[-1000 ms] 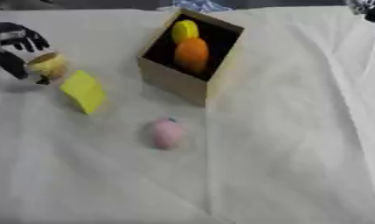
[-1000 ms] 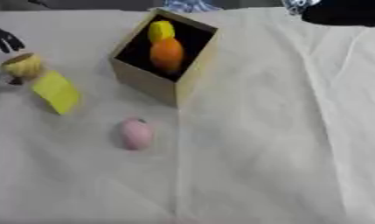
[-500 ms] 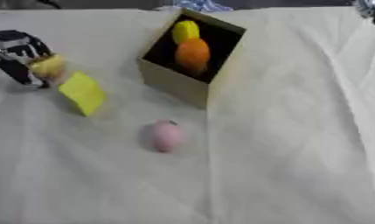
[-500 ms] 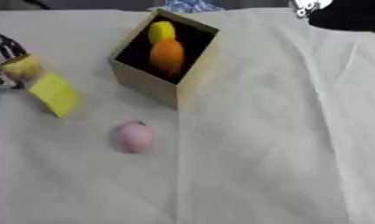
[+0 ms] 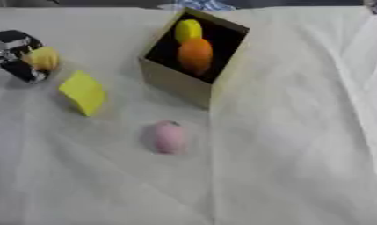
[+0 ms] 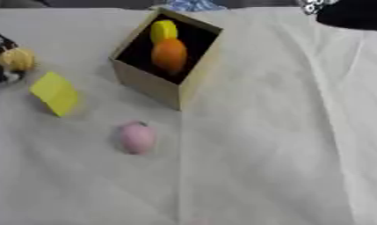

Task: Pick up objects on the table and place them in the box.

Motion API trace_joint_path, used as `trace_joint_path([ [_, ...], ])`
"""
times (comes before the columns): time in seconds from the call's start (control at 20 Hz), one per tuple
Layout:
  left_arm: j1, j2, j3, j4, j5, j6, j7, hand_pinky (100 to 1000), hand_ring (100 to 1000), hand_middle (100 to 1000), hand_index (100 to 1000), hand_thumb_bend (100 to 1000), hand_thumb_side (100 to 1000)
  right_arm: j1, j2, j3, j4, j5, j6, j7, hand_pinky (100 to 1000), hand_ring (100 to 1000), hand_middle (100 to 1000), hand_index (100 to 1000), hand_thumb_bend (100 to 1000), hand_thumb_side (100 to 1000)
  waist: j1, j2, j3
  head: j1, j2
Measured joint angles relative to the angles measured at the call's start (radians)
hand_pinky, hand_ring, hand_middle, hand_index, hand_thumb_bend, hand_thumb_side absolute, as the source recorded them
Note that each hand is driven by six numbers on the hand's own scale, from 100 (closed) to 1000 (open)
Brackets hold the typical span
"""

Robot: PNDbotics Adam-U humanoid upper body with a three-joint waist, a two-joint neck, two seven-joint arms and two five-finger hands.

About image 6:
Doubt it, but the yellow ridged toy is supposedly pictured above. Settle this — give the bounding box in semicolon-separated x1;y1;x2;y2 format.
0;47;40;72

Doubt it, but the tan cardboard box black inside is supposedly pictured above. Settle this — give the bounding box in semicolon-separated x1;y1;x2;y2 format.
108;7;225;112

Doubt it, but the yellow block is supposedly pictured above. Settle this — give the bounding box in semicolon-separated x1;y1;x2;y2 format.
28;70;83;118

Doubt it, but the pink toy fruit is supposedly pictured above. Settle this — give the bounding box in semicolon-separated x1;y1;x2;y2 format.
117;120;159;156

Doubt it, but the yellow toy fruit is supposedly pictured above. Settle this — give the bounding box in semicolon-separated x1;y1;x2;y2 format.
148;19;181;45

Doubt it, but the orange toy fruit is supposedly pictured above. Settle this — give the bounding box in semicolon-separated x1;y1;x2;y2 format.
149;37;190;75

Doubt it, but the blue white patterned fabric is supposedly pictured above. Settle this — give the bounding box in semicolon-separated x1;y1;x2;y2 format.
162;0;230;12

